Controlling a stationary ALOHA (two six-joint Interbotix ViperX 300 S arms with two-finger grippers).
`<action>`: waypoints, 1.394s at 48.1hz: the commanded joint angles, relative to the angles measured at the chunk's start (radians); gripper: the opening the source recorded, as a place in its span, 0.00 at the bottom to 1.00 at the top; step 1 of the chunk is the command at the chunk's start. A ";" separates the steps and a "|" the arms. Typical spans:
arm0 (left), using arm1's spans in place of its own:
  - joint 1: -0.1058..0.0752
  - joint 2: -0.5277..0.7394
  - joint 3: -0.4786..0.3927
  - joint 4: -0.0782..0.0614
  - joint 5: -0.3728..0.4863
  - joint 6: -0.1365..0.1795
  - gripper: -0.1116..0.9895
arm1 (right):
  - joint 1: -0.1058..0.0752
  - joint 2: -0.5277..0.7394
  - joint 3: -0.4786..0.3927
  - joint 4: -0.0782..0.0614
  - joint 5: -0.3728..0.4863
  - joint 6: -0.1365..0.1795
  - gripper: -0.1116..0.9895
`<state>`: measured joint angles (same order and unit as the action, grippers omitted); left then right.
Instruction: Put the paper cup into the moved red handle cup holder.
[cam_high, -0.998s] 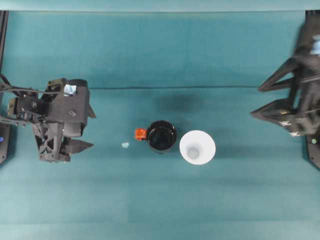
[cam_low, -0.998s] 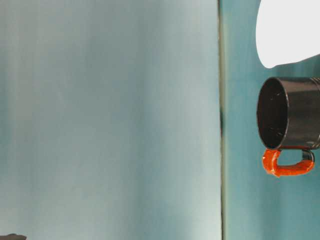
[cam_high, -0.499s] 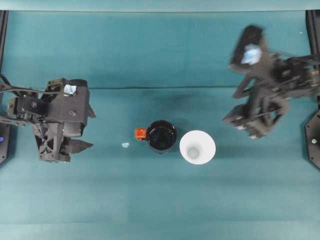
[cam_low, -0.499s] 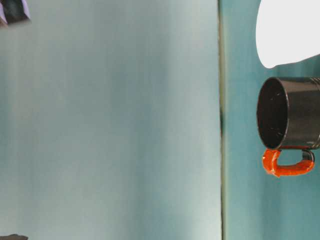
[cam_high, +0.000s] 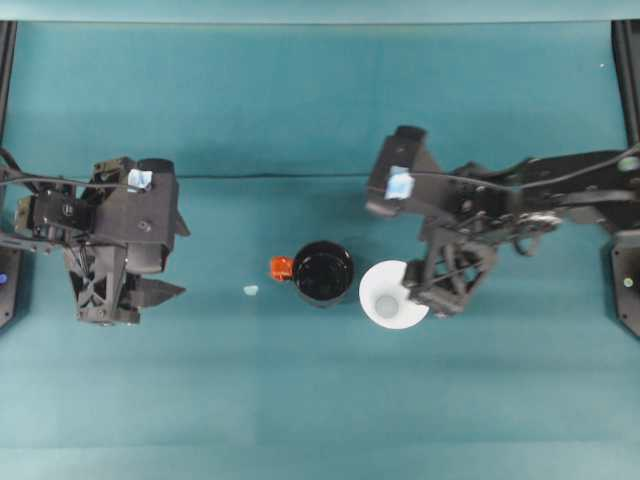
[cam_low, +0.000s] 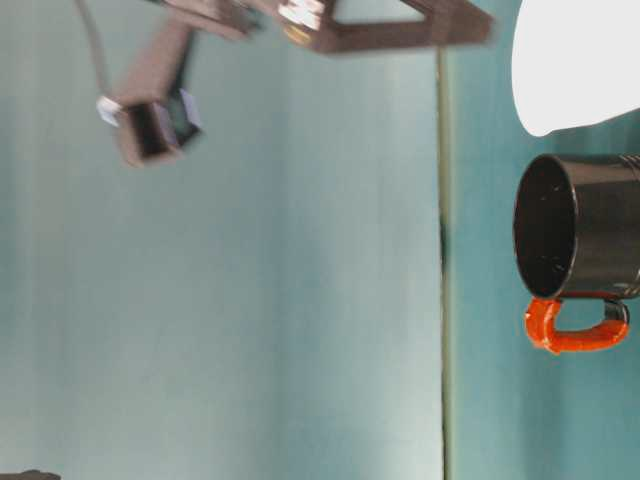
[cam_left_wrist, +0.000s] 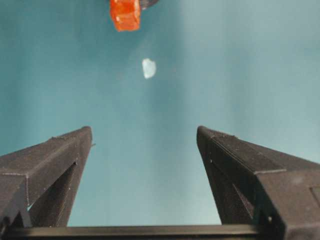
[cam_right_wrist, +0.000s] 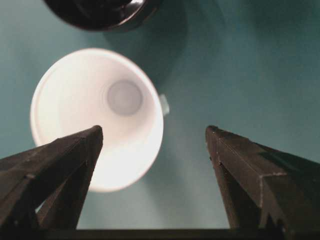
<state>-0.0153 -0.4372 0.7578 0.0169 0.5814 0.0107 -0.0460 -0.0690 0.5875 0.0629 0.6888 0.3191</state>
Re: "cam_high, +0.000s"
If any white paper cup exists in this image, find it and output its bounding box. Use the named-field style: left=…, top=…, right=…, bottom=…
left=357, top=259, right=432, bottom=332

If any black cup holder red handle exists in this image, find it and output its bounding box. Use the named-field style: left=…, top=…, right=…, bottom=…
left=269, top=240, right=358, bottom=308

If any blue-green table cloth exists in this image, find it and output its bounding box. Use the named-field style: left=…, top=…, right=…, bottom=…
left=0, top=19, right=640, bottom=480

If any blue-green backdrop cloth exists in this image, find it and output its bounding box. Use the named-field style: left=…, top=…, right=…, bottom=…
left=0, top=0, right=640, bottom=24

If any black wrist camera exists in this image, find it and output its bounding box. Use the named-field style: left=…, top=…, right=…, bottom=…
left=93, top=157, right=180, bottom=275
left=364, top=124, right=454, bottom=218

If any thin camera cable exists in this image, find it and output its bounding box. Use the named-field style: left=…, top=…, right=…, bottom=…
left=0, top=147, right=139, bottom=192
left=409, top=142, right=640, bottom=191

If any black frame rail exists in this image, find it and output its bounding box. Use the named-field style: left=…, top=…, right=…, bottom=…
left=610, top=19, right=640, bottom=147
left=0, top=19, right=19, bottom=151

